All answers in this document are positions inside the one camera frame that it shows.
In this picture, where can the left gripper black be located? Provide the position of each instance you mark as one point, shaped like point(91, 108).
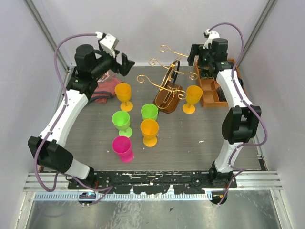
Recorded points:
point(124, 68)

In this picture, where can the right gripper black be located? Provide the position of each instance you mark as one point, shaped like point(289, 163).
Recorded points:
point(197, 49)

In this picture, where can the orange wine glass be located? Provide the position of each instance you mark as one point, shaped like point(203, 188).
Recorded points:
point(123, 92)
point(194, 94)
point(149, 129)

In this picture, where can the gold wire wine glass rack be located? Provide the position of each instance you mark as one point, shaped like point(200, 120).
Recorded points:
point(169, 93)

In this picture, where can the green wine glass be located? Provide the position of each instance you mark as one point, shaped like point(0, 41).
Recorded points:
point(121, 120)
point(149, 111)

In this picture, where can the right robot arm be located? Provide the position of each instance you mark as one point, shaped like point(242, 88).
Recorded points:
point(241, 122)

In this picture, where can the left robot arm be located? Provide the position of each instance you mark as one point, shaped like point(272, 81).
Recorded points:
point(48, 149)

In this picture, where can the orange wine glass front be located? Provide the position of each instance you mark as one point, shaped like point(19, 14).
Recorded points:
point(149, 129)

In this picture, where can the pink wine glass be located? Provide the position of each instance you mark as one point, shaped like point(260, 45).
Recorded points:
point(122, 146)

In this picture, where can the red printed t-shirt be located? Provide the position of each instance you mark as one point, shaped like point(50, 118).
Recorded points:
point(106, 88)

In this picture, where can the wooden compartment tray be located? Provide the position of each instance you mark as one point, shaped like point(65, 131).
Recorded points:
point(209, 86)

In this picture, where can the dark rolled sock lower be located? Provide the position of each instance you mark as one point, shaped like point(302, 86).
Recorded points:
point(221, 95)

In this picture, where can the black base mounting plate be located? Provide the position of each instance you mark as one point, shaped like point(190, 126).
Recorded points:
point(154, 182)

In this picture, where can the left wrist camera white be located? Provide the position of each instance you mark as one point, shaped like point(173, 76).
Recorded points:
point(107, 42)

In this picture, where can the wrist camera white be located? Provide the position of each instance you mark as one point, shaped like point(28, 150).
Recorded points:
point(107, 42)
point(210, 35)

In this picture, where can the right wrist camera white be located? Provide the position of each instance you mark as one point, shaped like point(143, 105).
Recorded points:
point(210, 35)

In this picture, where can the aluminium rail front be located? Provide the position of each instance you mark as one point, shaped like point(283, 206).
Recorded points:
point(259, 180)

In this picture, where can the grey slotted cable duct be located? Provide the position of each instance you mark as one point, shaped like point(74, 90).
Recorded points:
point(90, 196)

